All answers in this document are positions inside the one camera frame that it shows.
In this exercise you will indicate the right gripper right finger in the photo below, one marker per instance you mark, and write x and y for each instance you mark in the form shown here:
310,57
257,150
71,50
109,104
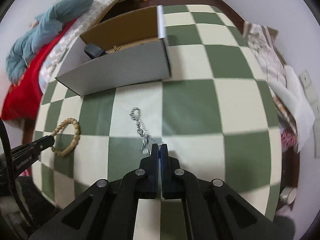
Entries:
212,209

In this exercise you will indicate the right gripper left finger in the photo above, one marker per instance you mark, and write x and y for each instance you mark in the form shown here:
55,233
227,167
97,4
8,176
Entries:
107,209

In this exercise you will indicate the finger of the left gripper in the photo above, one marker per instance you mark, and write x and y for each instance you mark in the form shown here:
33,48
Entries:
30,152

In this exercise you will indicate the black hair band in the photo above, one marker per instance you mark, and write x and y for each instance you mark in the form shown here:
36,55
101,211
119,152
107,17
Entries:
93,51

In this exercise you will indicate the red bed blanket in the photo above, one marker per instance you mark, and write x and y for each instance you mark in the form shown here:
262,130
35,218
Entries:
23,99

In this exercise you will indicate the round metal tin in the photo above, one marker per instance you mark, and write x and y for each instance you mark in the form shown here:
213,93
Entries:
288,195

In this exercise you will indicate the green checkered tablecloth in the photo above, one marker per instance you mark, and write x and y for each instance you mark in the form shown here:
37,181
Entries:
215,114

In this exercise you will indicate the white plastic bag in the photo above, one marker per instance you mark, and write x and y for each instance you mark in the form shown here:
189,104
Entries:
294,99

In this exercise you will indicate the white cardboard box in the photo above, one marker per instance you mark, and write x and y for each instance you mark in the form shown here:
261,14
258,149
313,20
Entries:
136,46

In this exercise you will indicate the teal blue duvet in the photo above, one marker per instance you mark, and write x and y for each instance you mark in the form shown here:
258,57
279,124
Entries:
50,24

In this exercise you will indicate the floral fabric cloth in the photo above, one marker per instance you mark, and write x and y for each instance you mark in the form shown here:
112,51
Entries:
261,40

